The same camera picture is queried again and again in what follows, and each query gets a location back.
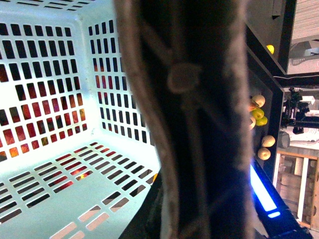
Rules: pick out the black fruit display shelf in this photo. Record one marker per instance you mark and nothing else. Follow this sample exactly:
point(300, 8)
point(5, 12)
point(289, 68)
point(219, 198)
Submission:
point(269, 29)

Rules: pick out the light blue plastic basket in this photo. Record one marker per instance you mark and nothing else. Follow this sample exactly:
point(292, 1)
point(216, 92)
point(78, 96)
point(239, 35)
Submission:
point(76, 158)

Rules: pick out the brown basket handle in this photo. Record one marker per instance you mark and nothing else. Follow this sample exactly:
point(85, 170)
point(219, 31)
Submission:
point(186, 62)

